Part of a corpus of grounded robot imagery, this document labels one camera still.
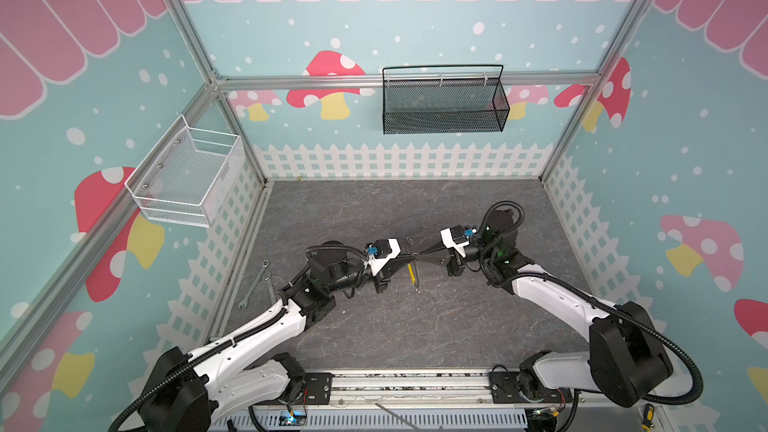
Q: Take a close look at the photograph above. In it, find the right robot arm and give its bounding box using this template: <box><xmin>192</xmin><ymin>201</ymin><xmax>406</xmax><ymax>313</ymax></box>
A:
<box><xmin>416</xmin><ymin>200</ymin><xmax>704</xmax><ymax>408</ymax></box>

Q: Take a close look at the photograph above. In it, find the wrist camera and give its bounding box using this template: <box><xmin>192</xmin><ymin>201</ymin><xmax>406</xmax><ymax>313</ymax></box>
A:
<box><xmin>440</xmin><ymin>225</ymin><xmax>476</xmax><ymax>258</ymax></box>
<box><xmin>366</xmin><ymin>238</ymin><xmax>401</xmax><ymax>277</ymax></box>

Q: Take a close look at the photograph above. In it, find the yellow key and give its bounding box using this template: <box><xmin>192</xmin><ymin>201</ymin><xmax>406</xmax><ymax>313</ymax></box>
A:
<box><xmin>407</xmin><ymin>262</ymin><xmax>420</xmax><ymax>289</ymax></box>

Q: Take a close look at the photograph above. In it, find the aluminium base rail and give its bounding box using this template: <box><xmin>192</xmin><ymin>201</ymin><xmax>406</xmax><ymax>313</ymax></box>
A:
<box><xmin>161</xmin><ymin>368</ymin><xmax>667</xmax><ymax>415</ymax></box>

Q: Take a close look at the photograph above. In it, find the silver wrench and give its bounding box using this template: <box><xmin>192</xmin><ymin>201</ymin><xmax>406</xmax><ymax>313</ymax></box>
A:
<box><xmin>238</xmin><ymin>259</ymin><xmax>270</xmax><ymax>310</ymax></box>

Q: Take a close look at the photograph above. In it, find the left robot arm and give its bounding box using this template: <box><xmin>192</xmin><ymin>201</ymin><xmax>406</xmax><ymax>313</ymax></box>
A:
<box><xmin>109</xmin><ymin>239</ymin><xmax>415</xmax><ymax>431</ymax></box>

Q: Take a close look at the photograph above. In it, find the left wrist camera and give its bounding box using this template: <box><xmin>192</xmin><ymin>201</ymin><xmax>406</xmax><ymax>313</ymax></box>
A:
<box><xmin>366</xmin><ymin>238</ymin><xmax>401</xmax><ymax>277</ymax></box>

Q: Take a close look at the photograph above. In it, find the white slotted cable duct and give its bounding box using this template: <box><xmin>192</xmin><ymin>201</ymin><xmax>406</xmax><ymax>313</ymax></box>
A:
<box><xmin>179</xmin><ymin>409</ymin><xmax>530</xmax><ymax>432</ymax></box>

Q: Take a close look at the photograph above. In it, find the white wire wall basket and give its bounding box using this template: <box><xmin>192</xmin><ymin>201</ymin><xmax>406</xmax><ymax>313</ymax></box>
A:
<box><xmin>125</xmin><ymin>116</ymin><xmax>245</xmax><ymax>228</ymax></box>

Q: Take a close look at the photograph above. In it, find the yellow handled screwdriver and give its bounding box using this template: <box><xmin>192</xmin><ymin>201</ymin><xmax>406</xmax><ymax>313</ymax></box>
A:
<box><xmin>641</xmin><ymin>403</ymin><xmax>655</xmax><ymax>432</ymax></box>

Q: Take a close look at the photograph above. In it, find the black mesh wall basket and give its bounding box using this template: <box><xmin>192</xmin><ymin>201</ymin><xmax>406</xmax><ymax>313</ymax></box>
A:
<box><xmin>381</xmin><ymin>64</ymin><xmax>510</xmax><ymax>135</ymax></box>

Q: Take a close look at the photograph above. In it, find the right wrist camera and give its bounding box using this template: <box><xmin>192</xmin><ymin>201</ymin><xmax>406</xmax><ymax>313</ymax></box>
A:
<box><xmin>440</xmin><ymin>225</ymin><xmax>476</xmax><ymax>258</ymax></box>

